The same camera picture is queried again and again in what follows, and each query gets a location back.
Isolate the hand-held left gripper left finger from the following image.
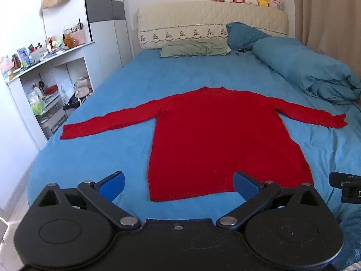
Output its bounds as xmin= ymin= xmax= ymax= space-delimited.
xmin=30 ymin=171 xmax=141 ymax=231

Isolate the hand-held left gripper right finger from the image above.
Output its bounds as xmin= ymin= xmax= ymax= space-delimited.
xmin=216 ymin=171 xmax=329 ymax=230

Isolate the red knit sweater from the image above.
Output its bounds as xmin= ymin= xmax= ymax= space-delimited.
xmin=60 ymin=86 xmax=348 ymax=202

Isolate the blue fluffy rug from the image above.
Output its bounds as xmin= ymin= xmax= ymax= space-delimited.
xmin=337 ymin=209 xmax=361 ymax=271

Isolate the bed with blue sheet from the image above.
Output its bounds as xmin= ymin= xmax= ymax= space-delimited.
xmin=27 ymin=45 xmax=361 ymax=228

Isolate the beige cloth bag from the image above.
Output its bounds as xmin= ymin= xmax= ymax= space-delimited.
xmin=74 ymin=76 xmax=93 ymax=99

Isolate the green packet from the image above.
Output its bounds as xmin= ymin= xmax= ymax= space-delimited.
xmin=30 ymin=102 xmax=44 ymax=116

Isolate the white shelf unit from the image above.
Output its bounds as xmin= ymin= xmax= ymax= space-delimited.
xmin=4 ymin=41 xmax=95 ymax=142

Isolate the rolled blue duvet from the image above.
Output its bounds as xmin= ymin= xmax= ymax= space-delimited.
xmin=252 ymin=37 xmax=361 ymax=106

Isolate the green pillow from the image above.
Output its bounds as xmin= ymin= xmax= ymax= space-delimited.
xmin=160 ymin=38 xmax=229 ymax=58

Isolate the brown teddy bear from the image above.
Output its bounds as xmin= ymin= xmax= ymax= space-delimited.
xmin=62 ymin=35 xmax=79 ymax=48

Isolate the blue pillow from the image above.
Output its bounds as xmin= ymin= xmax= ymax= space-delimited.
xmin=226 ymin=22 xmax=271 ymax=50

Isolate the pink storage box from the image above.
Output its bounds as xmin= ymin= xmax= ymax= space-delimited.
xmin=73 ymin=29 xmax=86 ymax=46

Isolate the white and grey wardrobe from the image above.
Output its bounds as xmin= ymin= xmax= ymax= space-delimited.
xmin=84 ymin=0 xmax=133 ymax=91

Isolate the blue picture box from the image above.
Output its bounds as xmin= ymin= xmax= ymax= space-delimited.
xmin=17 ymin=48 xmax=30 ymax=65

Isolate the cream quilted headboard cover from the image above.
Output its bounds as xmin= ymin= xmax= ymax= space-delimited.
xmin=137 ymin=1 xmax=289 ymax=52

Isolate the beige curtain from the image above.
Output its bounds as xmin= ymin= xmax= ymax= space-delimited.
xmin=292 ymin=0 xmax=361 ymax=71

